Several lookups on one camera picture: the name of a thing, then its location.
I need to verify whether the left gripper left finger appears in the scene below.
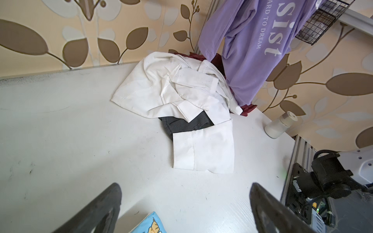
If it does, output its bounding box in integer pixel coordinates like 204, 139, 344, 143
55, 183, 122, 233

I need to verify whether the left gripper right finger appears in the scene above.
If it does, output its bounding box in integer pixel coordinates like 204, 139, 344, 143
249, 183, 314, 233

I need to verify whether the purple t-shirt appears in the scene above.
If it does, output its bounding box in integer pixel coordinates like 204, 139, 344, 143
198, 0, 321, 106

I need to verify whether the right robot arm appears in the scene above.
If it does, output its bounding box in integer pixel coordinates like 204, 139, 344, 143
285, 146, 373, 231

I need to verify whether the dark grey cloth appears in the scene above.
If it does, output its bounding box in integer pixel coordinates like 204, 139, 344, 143
159, 111, 214, 141

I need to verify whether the maroon cloth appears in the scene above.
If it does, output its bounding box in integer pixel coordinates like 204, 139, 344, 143
171, 51, 257, 117

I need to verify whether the blue tissue pack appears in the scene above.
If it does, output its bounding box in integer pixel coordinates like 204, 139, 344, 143
130, 212, 166, 233

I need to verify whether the white shirt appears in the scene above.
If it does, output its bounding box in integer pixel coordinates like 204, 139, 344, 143
112, 52, 242, 174

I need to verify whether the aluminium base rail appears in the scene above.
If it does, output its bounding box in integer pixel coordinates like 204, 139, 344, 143
279, 135, 327, 233

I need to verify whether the right wire basket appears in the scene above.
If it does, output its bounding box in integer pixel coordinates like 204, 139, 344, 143
295, 0, 355, 45

